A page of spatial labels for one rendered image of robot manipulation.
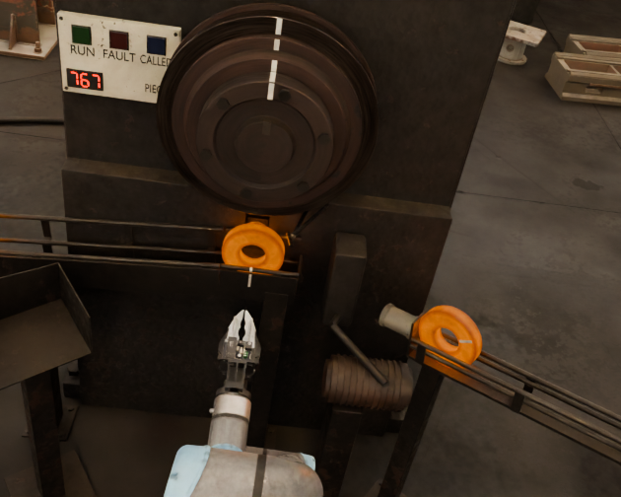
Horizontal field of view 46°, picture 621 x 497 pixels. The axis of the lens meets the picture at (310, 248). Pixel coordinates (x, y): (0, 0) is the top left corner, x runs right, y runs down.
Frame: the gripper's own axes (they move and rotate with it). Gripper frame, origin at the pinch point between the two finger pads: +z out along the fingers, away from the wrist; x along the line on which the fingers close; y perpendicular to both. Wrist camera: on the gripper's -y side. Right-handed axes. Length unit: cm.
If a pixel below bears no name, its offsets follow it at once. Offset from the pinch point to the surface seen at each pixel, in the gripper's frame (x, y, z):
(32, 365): 45.1, -11.9, -11.6
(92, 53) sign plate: 40, 29, 45
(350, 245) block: -23.4, -2.4, 24.5
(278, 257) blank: -6.4, -7.6, 21.6
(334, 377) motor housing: -24.0, -23.8, -1.0
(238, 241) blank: 3.9, -4.5, 23.0
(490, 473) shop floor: -82, -77, -3
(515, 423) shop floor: -94, -84, 17
